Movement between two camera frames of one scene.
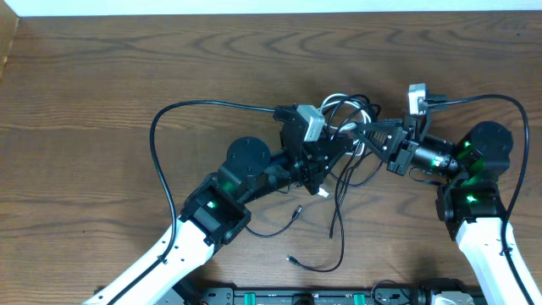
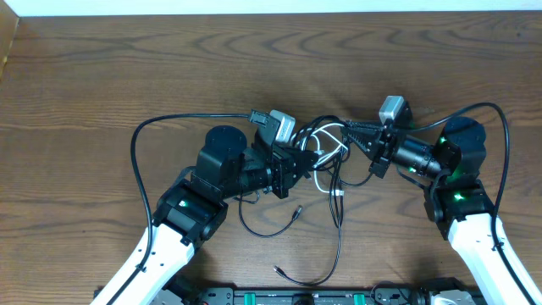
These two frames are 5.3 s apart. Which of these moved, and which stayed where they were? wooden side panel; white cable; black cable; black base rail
Moved: black cable; white cable
Stayed: black base rail; wooden side panel
